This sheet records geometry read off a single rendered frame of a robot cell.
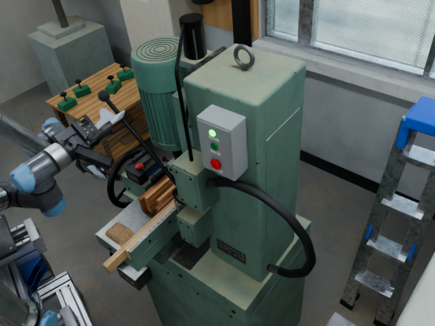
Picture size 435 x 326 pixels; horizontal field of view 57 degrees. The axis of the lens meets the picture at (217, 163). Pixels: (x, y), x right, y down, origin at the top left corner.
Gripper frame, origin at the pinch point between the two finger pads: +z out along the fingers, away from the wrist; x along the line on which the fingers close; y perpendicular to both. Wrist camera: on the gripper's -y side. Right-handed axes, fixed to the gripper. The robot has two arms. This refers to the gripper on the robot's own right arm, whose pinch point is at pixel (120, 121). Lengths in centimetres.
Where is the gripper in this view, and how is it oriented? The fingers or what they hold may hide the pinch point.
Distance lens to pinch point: 129.6
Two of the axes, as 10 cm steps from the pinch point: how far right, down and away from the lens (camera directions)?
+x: -4.4, 3.0, 8.4
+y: -6.5, -7.6, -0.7
